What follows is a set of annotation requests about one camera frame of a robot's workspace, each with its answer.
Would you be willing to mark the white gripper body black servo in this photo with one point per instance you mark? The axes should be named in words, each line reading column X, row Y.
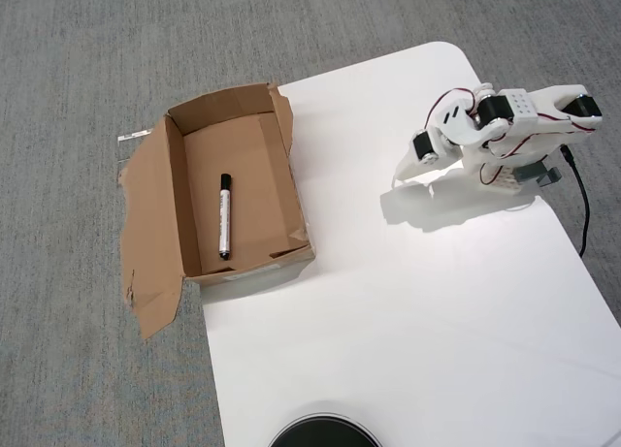
column 421, row 151

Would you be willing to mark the white fixed gripper finger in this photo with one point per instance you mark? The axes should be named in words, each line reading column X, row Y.
column 451, row 158

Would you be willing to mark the white moving gripper finger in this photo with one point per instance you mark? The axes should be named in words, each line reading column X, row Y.
column 410, row 168

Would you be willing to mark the white marker pen black cap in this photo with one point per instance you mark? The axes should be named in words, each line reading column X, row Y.
column 225, row 219

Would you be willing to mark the white five-joint robot arm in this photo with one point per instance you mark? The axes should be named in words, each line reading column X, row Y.
column 521, row 108

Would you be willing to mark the open brown cardboard box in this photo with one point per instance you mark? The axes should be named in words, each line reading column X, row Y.
column 262, row 175

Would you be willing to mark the grey table clamp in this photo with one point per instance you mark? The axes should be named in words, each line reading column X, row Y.
column 529, row 174

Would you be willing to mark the black round disc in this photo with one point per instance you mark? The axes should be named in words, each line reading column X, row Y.
column 324, row 430

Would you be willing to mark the white paper strip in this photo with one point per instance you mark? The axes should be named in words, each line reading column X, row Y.
column 133, row 136

